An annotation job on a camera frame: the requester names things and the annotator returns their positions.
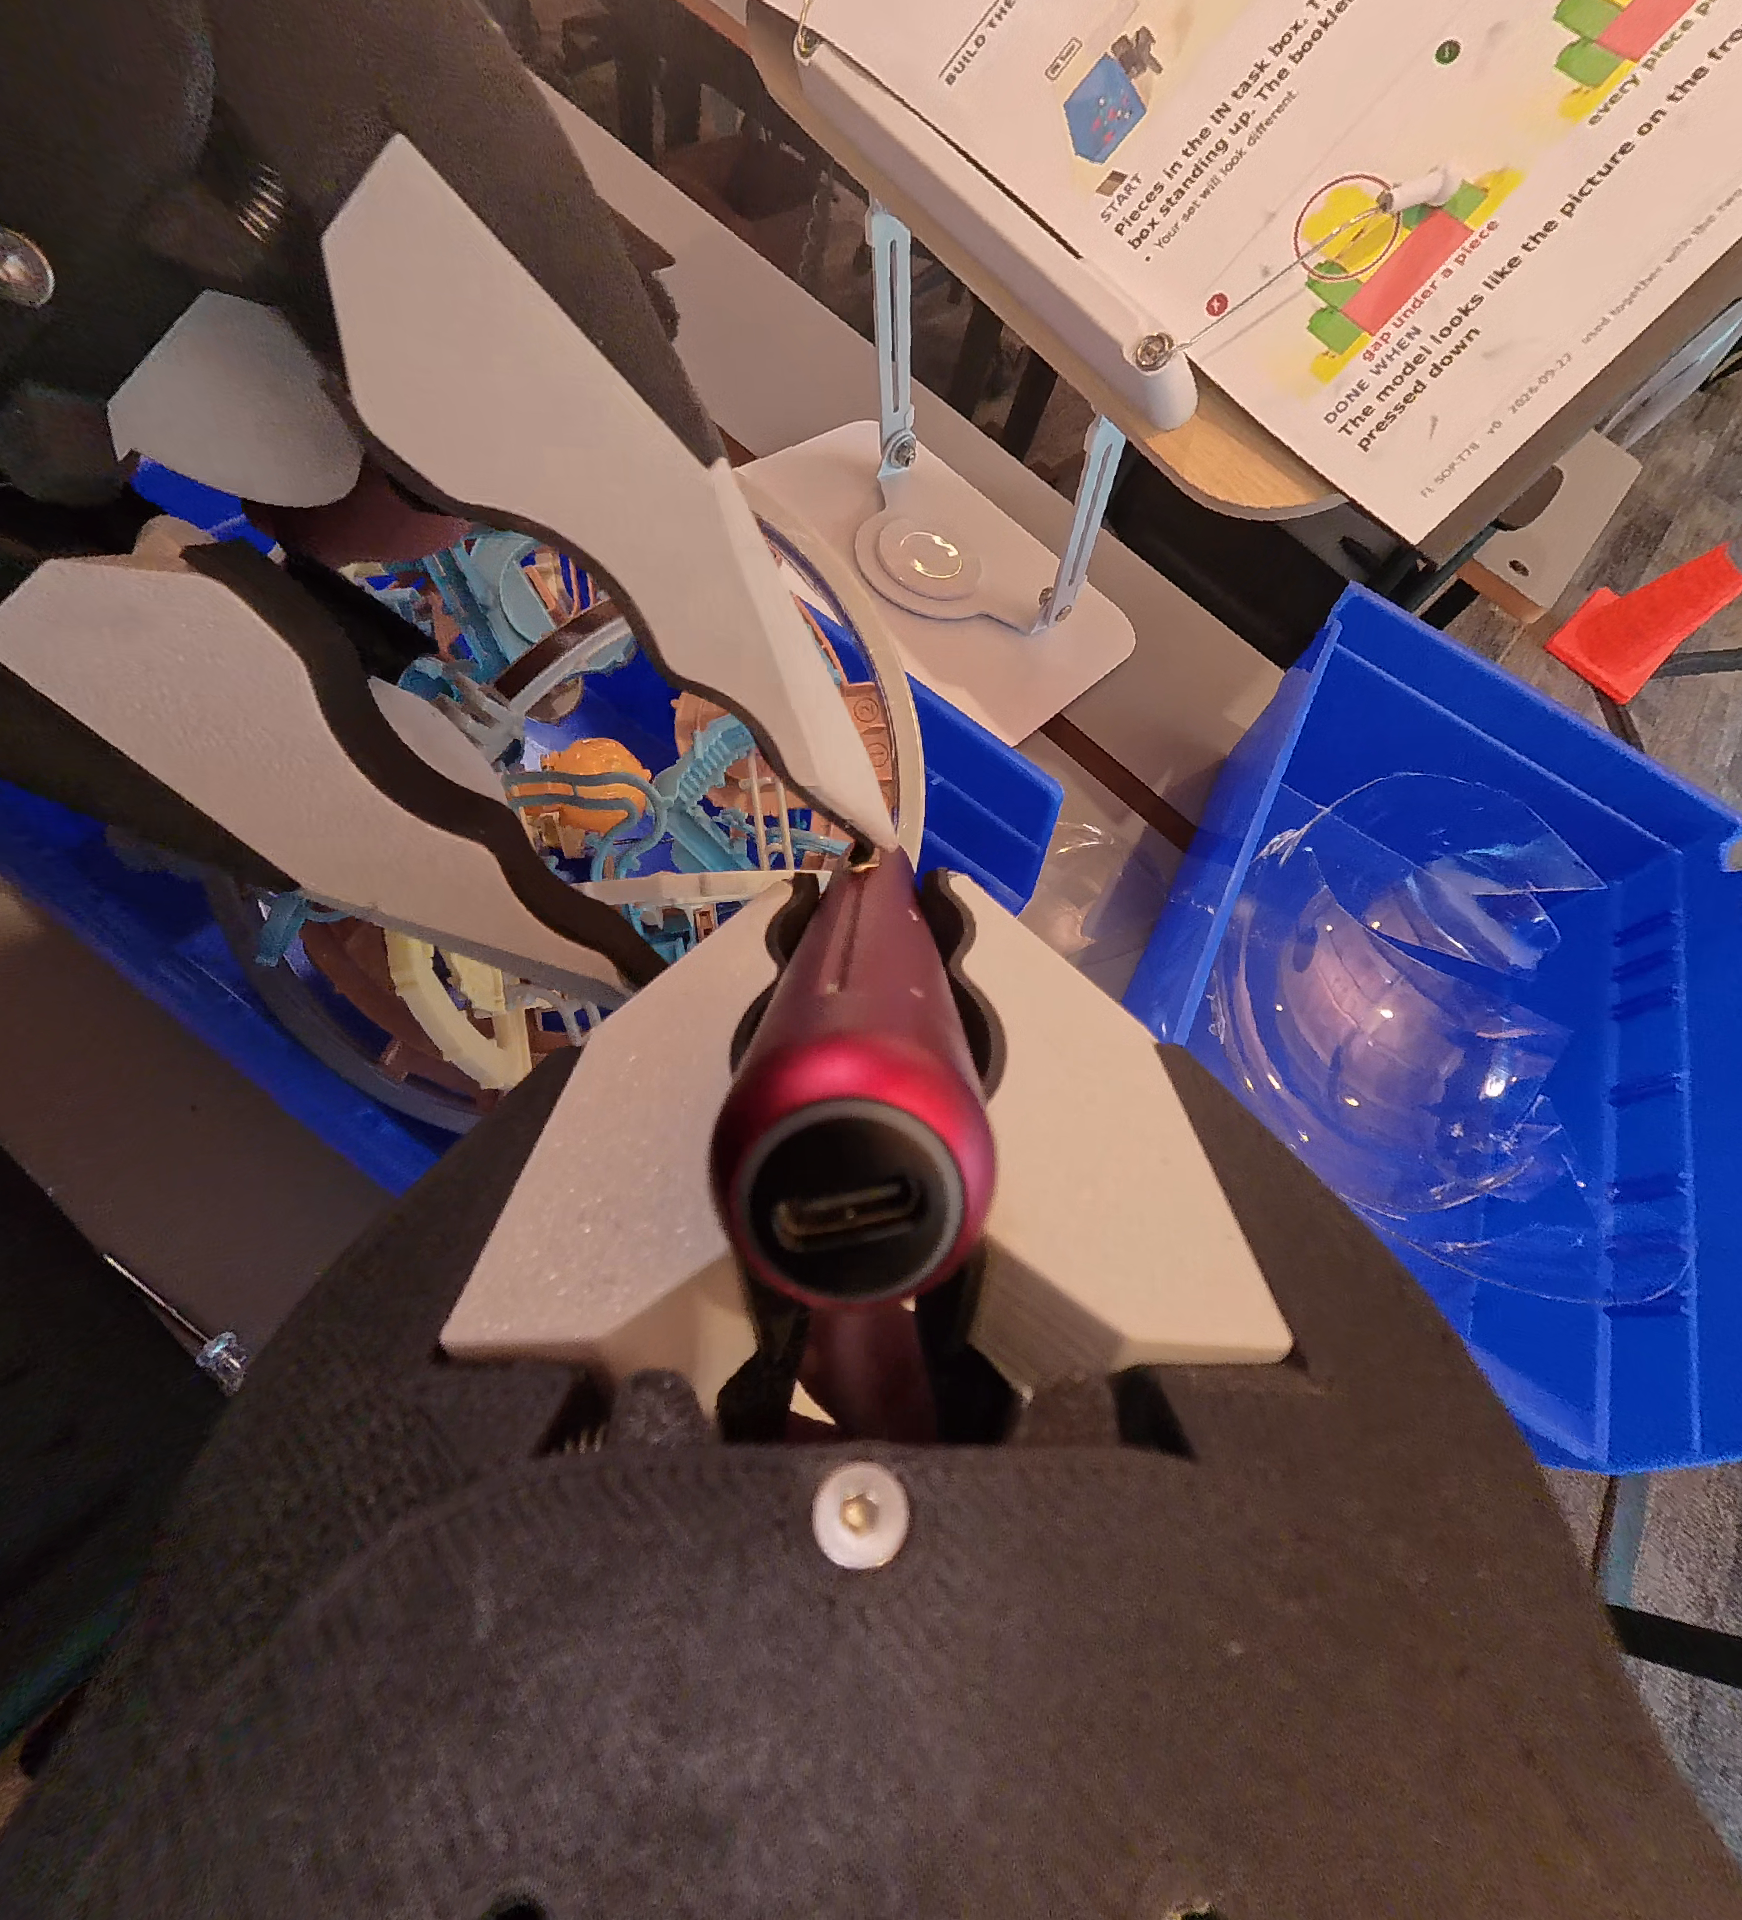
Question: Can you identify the red electric screwdriver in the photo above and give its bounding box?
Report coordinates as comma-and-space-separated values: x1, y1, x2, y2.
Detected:
709, 846, 997, 1304

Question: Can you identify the blue plastic bin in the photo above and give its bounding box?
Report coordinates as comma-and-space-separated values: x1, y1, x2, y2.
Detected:
0, 458, 1065, 1199
1123, 582, 1742, 1472

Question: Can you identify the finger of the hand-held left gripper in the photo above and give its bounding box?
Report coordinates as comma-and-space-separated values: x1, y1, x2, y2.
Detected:
319, 132, 908, 861
0, 539, 670, 1005

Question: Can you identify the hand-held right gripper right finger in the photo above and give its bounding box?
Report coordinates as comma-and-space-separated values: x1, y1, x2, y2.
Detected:
916, 869, 1294, 1393

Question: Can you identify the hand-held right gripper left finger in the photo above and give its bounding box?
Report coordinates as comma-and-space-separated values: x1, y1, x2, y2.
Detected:
440, 875, 823, 1393

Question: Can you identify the clear plastic dome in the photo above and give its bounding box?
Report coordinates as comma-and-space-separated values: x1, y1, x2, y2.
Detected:
1028, 816, 1190, 992
1208, 773, 1699, 1306

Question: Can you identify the white document stand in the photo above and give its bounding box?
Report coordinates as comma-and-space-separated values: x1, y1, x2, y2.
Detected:
736, 0, 1201, 753

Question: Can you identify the orange traffic cone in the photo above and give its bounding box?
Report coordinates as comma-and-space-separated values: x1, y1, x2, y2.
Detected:
1548, 488, 1742, 707

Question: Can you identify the instruction sheet board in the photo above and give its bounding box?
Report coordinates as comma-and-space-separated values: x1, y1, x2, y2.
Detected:
752, 0, 1742, 550

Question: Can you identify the clear handled screwdriver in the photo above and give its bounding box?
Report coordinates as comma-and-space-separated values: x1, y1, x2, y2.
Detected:
102, 1254, 249, 1397

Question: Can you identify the clear ball maze puzzle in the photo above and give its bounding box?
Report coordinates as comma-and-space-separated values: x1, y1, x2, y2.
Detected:
202, 503, 934, 1135

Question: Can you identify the black wrist rest pad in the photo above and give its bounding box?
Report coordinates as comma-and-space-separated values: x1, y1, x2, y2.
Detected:
0, 1052, 236, 1789

